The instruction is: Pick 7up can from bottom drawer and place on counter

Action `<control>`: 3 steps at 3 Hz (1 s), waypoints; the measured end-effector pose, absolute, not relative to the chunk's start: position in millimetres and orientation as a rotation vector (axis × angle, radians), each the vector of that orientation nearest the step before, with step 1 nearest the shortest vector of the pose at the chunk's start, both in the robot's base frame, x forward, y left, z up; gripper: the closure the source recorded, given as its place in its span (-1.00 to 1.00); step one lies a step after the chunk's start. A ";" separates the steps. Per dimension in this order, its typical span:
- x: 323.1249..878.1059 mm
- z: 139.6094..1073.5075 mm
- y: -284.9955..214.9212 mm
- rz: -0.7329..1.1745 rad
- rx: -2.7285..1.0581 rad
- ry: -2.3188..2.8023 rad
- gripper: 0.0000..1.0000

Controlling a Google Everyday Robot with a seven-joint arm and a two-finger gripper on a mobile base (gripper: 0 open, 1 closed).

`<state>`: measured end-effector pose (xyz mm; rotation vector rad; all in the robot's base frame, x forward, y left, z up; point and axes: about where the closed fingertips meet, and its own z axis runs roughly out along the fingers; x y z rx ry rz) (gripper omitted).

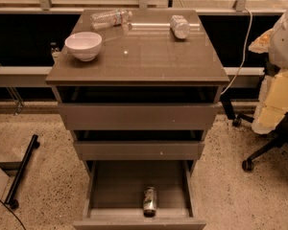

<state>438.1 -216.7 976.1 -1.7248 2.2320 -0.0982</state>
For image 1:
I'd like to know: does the black office chair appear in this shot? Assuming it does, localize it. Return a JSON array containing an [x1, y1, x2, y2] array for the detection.
[[219, 60, 288, 173]]

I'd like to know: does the open bottom drawer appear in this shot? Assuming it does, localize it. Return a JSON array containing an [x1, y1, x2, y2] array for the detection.
[[73, 160, 205, 230]]

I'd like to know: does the white bowl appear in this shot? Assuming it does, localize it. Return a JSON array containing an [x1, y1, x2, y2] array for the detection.
[[64, 32, 102, 61]]

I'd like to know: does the white cable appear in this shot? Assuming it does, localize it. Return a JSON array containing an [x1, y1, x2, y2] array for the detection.
[[220, 8, 253, 96]]

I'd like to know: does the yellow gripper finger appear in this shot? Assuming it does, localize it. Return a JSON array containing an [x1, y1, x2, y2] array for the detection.
[[252, 70, 288, 134], [249, 29, 273, 54]]

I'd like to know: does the top drawer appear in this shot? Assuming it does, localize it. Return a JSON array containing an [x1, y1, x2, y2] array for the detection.
[[58, 103, 218, 130]]

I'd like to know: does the small bottle behind cabinet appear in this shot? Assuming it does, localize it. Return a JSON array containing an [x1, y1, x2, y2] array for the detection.
[[50, 42, 60, 62]]

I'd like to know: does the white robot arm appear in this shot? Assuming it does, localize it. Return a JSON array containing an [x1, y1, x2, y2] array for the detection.
[[249, 10, 288, 134]]

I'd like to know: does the black floor cable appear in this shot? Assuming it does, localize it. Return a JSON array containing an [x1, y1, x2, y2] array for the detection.
[[0, 185, 27, 230]]

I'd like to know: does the black bar with wheels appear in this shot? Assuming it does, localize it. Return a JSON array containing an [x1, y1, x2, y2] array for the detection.
[[5, 134, 39, 210]]

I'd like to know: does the middle drawer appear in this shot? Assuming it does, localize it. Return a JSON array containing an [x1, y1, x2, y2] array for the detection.
[[74, 141, 204, 160]]

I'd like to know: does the clear plastic water bottle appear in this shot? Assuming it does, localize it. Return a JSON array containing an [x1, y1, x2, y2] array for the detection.
[[90, 10, 132, 30]]

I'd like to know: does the crushed clear plastic bottle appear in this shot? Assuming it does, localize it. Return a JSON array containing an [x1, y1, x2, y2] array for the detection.
[[170, 15, 190, 39]]

